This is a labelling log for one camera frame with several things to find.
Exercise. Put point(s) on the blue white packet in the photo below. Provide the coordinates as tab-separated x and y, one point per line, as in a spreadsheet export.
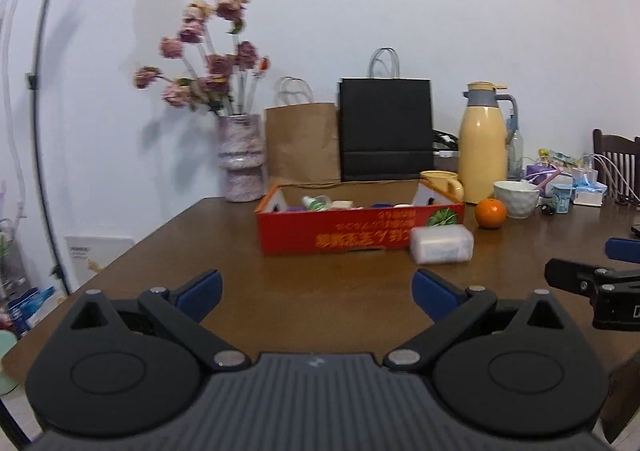
30	306

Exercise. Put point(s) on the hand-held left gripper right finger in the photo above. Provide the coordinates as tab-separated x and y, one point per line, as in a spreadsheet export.
435	293

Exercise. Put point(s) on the purple box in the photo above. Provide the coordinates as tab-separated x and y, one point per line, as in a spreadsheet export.
532	173

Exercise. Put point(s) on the white flat carton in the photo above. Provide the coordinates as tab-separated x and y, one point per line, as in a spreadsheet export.
100	256

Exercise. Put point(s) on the blue white yogurt cup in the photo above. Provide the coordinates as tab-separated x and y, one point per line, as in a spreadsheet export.
562	198

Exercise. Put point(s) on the black paper bag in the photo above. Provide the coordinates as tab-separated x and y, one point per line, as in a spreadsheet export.
385	131

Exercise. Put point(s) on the small beige box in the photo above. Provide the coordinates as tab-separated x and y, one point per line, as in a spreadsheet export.
341	204

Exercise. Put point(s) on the black light stand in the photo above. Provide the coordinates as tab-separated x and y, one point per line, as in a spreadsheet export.
36	131

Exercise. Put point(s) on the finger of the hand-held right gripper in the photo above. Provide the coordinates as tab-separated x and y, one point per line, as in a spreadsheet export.
570	273
625	250

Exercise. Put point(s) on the colourful snack packet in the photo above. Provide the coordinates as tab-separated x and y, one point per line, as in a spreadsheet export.
557	157

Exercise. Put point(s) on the dried pink rose bouquet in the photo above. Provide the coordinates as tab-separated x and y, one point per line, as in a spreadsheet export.
220	66

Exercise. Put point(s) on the green plastic basin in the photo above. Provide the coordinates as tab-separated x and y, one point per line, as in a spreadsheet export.
6	361

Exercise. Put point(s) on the pink spoon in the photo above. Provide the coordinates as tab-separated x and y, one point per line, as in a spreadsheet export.
547	178

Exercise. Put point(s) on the small black round object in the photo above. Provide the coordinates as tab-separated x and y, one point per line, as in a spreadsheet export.
546	209

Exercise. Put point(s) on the brown paper bag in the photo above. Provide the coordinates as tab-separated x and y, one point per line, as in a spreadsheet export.
302	141

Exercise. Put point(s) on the white plastic jar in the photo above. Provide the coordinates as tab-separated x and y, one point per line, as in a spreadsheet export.
440	245

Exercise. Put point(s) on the red cardboard box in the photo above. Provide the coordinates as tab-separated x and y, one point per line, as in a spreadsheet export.
290	233

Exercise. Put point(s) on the yellow mug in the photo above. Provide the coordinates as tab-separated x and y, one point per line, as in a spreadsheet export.
440	178

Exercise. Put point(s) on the white ceramic bowl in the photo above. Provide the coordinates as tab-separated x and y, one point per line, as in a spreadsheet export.
517	201

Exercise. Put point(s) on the clear plastic spray bottle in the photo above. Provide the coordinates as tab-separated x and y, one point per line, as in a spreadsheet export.
515	153

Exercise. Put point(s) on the orange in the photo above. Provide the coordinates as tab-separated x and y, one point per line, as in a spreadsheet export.
490	213

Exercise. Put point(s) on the dark wooden chair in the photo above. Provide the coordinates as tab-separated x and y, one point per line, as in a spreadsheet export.
615	146

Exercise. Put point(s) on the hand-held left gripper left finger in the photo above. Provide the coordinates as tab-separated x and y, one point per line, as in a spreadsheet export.
200	293

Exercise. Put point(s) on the pink white ceramic vase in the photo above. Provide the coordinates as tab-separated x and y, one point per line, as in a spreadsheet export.
240	166

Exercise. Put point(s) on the yellow thermos jug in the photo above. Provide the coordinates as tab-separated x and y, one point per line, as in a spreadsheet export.
482	151

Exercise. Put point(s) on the green spray bottle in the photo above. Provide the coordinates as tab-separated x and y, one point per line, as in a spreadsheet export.
315	202

